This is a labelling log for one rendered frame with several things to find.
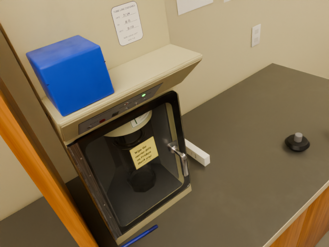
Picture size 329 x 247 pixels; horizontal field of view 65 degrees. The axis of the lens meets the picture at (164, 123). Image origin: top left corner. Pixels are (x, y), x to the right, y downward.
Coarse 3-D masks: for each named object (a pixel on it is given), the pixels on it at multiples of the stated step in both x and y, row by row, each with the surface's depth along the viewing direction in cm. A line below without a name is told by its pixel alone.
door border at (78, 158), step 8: (128, 112) 63; (80, 152) 59; (80, 160) 60; (88, 168) 62; (88, 176) 63; (96, 184) 66; (96, 192) 67; (96, 200) 67; (104, 200) 70; (104, 208) 71; (112, 216) 74; (112, 224) 76; (112, 232) 77; (120, 232) 80
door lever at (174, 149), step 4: (172, 148) 77; (176, 148) 78; (172, 152) 78; (176, 152) 76; (180, 152) 75; (180, 156) 74; (184, 156) 74; (180, 160) 75; (184, 160) 75; (184, 164) 76; (184, 168) 76; (184, 172) 78
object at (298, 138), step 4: (288, 136) 106; (292, 136) 105; (296, 136) 101; (300, 136) 101; (288, 140) 104; (292, 140) 104; (296, 140) 102; (300, 140) 102; (304, 140) 103; (288, 144) 103; (292, 144) 102; (296, 144) 102; (300, 144) 101; (304, 144) 101; (308, 144) 101; (292, 148) 102; (296, 148) 101; (300, 148) 100; (304, 148) 100
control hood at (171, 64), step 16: (160, 48) 60; (176, 48) 59; (128, 64) 56; (144, 64) 54; (160, 64) 53; (176, 64) 52; (192, 64) 54; (112, 80) 51; (128, 80) 50; (144, 80) 49; (160, 80) 51; (176, 80) 60; (112, 96) 46; (128, 96) 48; (48, 112) 47; (80, 112) 43; (96, 112) 46; (64, 128) 44
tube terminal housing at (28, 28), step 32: (0, 0) 40; (32, 0) 42; (64, 0) 45; (96, 0) 48; (128, 0) 52; (160, 0) 56; (32, 32) 44; (64, 32) 47; (96, 32) 50; (160, 32) 59; (96, 128) 60
